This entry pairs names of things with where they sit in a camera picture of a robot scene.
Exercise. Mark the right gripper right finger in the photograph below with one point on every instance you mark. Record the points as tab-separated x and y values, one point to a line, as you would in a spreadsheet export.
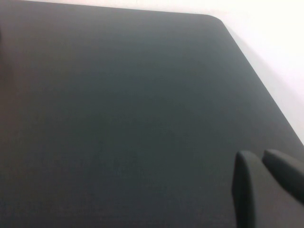
287	171

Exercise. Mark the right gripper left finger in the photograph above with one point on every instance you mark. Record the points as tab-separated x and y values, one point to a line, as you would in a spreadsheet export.
256	197

